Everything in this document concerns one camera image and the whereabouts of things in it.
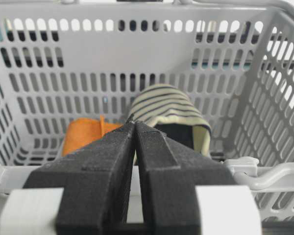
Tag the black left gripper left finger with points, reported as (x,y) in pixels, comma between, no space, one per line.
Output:
(96,180)

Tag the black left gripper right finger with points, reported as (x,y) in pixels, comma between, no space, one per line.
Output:
(169,173)

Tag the cream navy striped slipper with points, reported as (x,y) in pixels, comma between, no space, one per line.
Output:
(170,110)

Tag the grey plastic shopping basket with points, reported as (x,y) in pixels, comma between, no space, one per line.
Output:
(62,60)

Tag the orange cloth item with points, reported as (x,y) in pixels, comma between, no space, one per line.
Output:
(84,131)

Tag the grey basket handle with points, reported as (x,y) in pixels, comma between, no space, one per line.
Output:
(277,178)

